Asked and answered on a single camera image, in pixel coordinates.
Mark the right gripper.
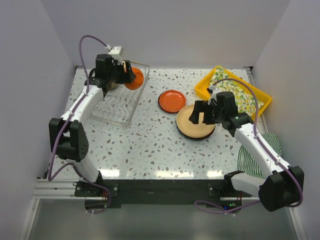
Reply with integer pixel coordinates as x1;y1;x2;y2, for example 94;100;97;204
188;100;225;125

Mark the orange ceramic bowl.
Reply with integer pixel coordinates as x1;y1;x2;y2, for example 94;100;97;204
124;67;144;91

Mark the yellow plate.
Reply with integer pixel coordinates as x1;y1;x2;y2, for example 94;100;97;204
176;104;216;139

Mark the dark brown beige plate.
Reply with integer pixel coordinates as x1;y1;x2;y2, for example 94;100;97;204
177;125;216;140

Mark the orange plate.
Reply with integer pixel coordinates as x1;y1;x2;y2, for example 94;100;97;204
157;89;187;114

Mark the teal embossed plate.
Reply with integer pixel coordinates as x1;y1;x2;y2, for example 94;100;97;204
178;129;215;141

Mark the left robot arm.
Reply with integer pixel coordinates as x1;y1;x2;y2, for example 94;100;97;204
47;53;136;197

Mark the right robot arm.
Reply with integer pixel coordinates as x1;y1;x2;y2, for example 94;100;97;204
189;91;304;212

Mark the yellow ceramic mug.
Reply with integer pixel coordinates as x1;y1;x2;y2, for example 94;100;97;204
122;61;128;73

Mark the beige small plate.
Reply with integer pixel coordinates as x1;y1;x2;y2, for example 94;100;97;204
108;82;119;91

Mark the yellow plastic tray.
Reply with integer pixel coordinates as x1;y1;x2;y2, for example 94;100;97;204
194;67;272;119

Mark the lemon print cloth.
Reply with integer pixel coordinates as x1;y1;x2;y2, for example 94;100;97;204
210;65;256;117

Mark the green striped cloth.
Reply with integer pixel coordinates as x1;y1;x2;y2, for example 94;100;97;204
237;132;282;179

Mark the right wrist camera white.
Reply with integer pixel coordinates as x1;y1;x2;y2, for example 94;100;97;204
207;85;220;105

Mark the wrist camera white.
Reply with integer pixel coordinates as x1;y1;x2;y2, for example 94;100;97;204
207;85;220;105
104;45;123;65

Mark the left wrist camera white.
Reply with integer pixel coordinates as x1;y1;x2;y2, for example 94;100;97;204
104;45;123;65

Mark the chrome wire dish rack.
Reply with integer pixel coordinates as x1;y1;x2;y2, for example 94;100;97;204
90;61;150;128

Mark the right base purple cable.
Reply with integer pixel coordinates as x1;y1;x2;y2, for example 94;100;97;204
194;199;262;215

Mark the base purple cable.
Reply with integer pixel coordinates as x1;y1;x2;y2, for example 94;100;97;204
72;174;113;215
194;199;262;215

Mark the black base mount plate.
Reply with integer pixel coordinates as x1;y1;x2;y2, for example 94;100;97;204
73;179;242;210

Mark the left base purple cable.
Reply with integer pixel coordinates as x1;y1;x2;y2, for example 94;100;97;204
72;174;113;215

